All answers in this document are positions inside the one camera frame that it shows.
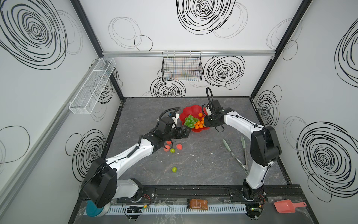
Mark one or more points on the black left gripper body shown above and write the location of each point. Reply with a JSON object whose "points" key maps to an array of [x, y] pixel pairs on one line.
{"points": [[179, 132]]}

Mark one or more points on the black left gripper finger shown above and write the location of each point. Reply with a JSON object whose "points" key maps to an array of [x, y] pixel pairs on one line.
{"points": [[186, 130], [185, 135]]}

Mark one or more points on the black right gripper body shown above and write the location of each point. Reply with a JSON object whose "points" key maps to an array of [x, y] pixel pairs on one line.
{"points": [[208, 120]]}

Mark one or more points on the green fake grape bunch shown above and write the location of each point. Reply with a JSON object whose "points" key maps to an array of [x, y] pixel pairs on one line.
{"points": [[191, 121]]}

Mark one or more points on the red flower-shaped fruit bowl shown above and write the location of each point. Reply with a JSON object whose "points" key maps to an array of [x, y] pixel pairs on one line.
{"points": [[194, 110]]}

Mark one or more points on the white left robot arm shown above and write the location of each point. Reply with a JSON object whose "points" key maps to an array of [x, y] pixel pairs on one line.
{"points": [[102, 182]]}

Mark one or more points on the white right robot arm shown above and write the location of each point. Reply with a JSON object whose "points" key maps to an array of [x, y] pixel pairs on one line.
{"points": [[264, 144]]}

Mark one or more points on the fake peach right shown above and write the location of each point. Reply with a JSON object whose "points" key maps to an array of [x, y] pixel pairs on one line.
{"points": [[179, 146]]}

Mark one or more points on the fake peach lower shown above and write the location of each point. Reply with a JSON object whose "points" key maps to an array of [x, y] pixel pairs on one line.
{"points": [[166, 148]]}

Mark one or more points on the green kitchen tongs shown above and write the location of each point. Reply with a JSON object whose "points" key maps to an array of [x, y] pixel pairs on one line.
{"points": [[243, 165]]}

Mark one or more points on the brown bottle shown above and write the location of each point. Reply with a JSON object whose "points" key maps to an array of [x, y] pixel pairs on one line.
{"points": [[197, 204]]}

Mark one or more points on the teal lidded container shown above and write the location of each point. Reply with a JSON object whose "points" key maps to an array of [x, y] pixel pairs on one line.
{"points": [[93, 211]]}

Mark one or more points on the pink plastic scoop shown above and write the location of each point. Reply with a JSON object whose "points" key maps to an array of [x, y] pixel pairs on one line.
{"points": [[287, 206]]}

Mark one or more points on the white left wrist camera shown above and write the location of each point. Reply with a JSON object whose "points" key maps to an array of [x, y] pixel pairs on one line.
{"points": [[175, 117]]}

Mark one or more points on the black wire basket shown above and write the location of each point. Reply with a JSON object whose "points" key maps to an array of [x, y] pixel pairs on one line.
{"points": [[182, 69]]}

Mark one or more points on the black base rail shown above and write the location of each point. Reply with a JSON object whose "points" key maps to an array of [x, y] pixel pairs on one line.
{"points": [[237, 193]]}

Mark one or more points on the white slotted cable duct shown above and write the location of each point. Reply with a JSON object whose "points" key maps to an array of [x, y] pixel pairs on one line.
{"points": [[177, 209]]}

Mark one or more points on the aluminium wall rail back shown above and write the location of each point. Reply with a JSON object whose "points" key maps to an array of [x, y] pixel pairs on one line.
{"points": [[191, 53]]}

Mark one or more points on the clear wall shelf rack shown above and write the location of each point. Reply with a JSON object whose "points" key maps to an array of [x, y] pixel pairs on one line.
{"points": [[93, 86]]}

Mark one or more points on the black corner frame post right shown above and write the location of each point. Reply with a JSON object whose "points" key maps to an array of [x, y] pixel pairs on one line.
{"points": [[284, 40]]}

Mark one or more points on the black corner frame post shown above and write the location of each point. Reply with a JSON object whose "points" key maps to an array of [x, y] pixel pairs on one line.
{"points": [[94, 41], [284, 40]]}

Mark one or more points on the black corner frame post left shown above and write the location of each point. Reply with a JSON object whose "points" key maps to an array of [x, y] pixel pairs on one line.
{"points": [[94, 41]]}

